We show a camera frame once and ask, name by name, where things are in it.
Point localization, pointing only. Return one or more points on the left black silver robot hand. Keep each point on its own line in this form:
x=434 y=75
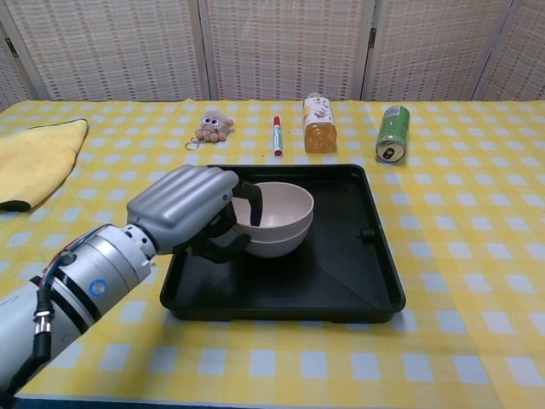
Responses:
x=183 y=204

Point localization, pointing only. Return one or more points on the beige plastic bowl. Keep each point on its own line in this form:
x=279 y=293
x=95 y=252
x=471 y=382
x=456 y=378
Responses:
x=277 y=247
x=285 y=209

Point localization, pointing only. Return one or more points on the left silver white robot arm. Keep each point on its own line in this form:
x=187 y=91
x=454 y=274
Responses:
x=93 y=272

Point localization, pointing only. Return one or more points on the black square plastic tray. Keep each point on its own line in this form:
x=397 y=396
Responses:
x=298 y=289

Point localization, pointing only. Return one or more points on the white marker with red cap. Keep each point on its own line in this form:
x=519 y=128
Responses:
x=278 y=136

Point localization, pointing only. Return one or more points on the yellow cloth with black trim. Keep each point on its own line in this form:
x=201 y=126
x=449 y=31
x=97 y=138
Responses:
x=38 y=162

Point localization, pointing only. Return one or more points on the amber tea bottle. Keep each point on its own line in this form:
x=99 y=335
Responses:
x=320 y=128

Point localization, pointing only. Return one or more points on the woven bamboo screen panel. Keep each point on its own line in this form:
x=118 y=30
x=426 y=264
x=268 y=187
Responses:
x=285 y=47
x=115 y=47
x=519 y=59
x=13 y=72
x=438 y=47

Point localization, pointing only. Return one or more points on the green drink can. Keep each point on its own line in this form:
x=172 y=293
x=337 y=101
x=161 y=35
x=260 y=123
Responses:
x=394 y=132

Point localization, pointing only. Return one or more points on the yellow white checkered tablecloth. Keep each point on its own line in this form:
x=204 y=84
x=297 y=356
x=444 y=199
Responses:
x=468 y=255

